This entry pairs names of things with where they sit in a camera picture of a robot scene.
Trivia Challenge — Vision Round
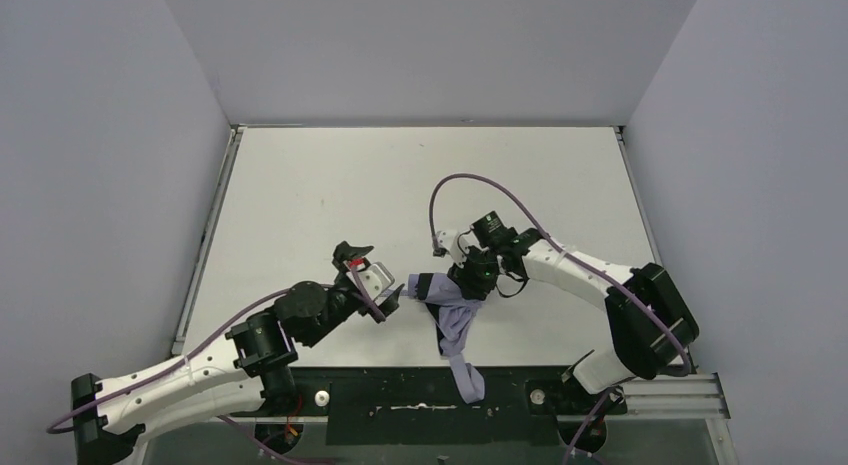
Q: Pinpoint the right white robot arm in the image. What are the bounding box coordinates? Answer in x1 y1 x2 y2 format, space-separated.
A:
433 212 700 394

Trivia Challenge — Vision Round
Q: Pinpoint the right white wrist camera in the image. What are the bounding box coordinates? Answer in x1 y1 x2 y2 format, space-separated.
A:
433 229 471 263

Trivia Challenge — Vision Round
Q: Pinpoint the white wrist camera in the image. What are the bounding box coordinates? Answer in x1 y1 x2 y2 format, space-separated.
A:
433 229 471 263
345 258 396 305

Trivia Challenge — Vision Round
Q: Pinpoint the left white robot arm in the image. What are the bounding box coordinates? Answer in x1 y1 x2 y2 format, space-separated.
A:
70 241 404 464

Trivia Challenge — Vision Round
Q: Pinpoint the lavender folding umbrella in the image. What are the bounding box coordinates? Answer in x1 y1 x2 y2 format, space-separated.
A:
381 273 486 404

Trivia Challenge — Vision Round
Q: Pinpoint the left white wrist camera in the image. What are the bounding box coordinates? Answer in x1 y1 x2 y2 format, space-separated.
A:
345 258 396 305

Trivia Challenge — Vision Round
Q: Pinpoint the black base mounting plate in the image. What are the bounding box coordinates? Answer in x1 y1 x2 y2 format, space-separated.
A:
291 366 627 446

